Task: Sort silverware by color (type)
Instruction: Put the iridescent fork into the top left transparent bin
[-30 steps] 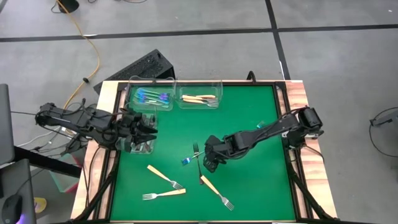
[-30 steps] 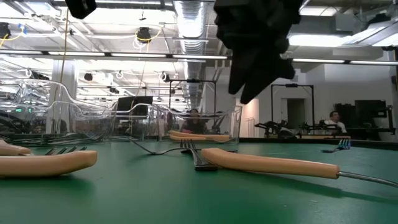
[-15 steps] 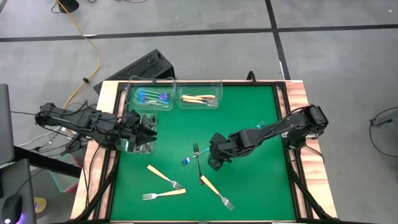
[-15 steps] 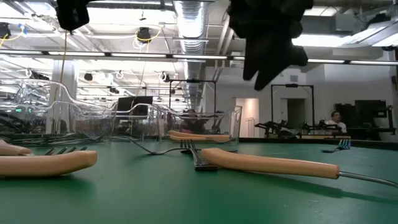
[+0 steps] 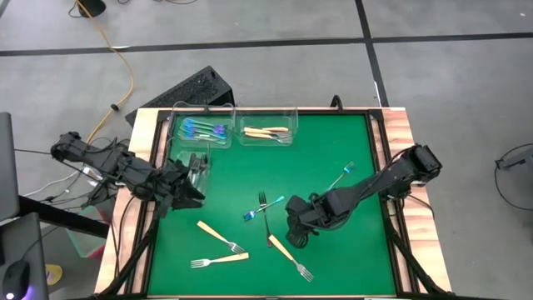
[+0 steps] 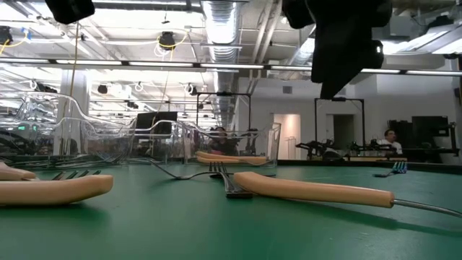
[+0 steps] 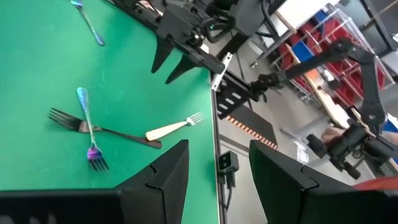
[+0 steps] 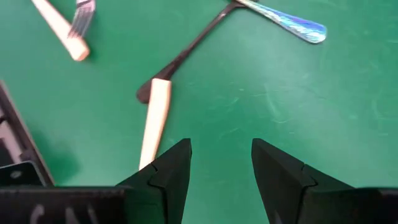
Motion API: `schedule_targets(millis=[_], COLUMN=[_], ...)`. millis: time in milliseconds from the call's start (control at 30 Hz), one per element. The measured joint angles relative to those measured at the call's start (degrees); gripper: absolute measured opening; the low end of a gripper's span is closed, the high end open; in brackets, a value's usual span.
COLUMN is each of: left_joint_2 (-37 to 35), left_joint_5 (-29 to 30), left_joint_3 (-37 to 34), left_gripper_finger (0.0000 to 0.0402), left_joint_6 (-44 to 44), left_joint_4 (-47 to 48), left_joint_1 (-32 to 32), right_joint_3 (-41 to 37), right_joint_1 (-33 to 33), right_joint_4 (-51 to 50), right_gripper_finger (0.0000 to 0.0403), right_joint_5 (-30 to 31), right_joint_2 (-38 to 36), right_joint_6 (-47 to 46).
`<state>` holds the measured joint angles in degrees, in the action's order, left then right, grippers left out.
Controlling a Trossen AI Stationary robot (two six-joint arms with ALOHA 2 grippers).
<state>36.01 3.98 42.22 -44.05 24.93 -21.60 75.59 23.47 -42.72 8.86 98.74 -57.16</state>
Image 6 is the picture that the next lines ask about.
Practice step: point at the black overhead camera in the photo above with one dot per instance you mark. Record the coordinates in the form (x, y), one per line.
(167, 39)

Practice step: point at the iridescent rainbow metal fork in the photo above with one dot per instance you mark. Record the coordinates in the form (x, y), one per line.
(400, 167)

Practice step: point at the black rig frame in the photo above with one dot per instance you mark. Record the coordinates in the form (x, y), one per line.
(353, 99)

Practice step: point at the black background robot arm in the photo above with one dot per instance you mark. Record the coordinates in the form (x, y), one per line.
(317, 146)

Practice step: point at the black bar with light strips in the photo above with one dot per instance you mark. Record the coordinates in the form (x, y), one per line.
(231, 66)

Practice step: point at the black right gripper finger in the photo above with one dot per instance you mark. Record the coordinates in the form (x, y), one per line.
(339, 57)

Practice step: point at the person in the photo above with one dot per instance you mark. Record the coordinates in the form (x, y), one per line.
(390, 139)
(219, 139)

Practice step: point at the clear plastic bin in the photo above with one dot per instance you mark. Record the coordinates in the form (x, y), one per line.
(260, 141)
(159, 144)
(36, 137)

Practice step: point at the green felt table mat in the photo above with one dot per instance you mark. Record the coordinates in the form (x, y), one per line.
(231, 238)

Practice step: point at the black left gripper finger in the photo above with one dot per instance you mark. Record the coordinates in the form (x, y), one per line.
(70, 11)

